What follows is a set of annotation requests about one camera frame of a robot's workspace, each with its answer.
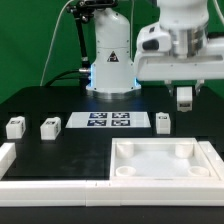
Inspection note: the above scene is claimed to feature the white square table top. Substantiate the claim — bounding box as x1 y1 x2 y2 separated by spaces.
110 138 221 181

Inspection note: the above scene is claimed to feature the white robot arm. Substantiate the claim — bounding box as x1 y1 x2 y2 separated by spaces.
86 0 224 99

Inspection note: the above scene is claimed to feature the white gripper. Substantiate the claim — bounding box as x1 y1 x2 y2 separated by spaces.
134 22 224 97

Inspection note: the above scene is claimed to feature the white fence bar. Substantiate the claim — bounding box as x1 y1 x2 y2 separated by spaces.
0 181 224 207
198 141 224 181
0 143 16 180

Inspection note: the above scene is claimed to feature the white cable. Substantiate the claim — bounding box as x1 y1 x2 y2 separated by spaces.
39 0 75 87

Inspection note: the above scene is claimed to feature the black cable bundle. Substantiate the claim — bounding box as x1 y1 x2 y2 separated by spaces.
43 68 92 88

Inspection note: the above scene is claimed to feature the white front fence bar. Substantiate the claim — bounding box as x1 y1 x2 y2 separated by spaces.
0 181 224 207

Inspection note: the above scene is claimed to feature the white sheet with tags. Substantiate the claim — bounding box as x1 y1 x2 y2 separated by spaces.
66 112 151 128

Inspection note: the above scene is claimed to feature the white right fence bar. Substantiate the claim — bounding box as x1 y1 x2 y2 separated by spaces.
198 141 224 181

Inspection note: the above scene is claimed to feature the white left fence bar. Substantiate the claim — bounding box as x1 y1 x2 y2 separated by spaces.
0 143 16 180

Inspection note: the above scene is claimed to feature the black camera stand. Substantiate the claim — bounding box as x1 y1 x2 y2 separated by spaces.
66 0 118 68

